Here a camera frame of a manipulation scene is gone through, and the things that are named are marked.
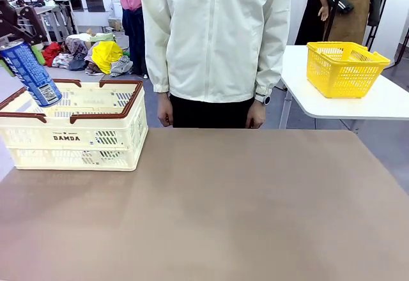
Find blue drink can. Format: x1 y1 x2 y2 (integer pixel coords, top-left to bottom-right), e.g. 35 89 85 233
0 39 63 108

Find person left forearm white sleeve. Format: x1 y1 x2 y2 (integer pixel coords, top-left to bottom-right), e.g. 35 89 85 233
254 34 289 96

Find person right forearm white sleeve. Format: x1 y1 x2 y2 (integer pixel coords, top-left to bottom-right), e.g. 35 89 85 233
144 34 171 95

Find yellow plastic basket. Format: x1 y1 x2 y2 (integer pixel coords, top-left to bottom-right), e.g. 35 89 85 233
305 41 392 99

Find person right hand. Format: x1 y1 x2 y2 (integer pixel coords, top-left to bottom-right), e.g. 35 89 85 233
157 93 175 128

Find person left hand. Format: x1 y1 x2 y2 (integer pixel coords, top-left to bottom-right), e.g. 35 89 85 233
245 102 266 130

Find grey background workbench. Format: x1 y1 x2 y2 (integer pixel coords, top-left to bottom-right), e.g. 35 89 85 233
12 0 80 47

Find red cloth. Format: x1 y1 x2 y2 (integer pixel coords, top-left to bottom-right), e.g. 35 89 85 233
41 42 63 68

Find patterned clothes pile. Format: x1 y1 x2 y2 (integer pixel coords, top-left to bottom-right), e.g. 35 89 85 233
51 33 134 77

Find white low cabinet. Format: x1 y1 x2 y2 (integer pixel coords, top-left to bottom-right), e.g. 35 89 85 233
71 11 110 34

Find black box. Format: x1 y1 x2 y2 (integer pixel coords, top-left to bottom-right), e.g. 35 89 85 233
83 0 104 13

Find person in pink hoodie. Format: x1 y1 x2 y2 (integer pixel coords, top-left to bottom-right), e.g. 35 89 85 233
108 0 147 76

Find person in white jacket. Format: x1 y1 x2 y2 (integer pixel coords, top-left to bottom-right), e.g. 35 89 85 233
141 0 292 130

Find silver wristwatch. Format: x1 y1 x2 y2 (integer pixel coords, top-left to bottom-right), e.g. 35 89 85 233
254 91 272 106

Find person with brown apron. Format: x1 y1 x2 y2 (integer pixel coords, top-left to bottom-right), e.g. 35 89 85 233
295 0 386 46

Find white side table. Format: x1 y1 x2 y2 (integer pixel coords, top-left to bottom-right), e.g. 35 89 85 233
279 45 409 131

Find black stand pole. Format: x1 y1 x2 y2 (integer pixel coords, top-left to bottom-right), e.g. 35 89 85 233
364 0 394 52

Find cream shopping basket brown handles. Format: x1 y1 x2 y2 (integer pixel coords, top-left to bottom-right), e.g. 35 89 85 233
0 79 150 172

